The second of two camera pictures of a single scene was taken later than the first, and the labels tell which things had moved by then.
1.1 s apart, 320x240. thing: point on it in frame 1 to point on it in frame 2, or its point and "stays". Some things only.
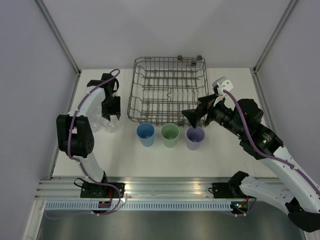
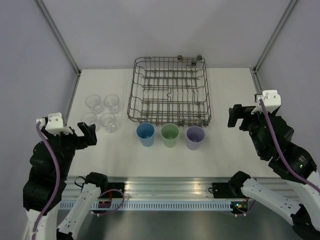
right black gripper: (207, 105) to (238, 111)
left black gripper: (115, 111) to (90, 135)
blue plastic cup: (145, 131) stays
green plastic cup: (170, 133) stays
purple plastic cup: (194, 137) stays
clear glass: (111, 125) stays
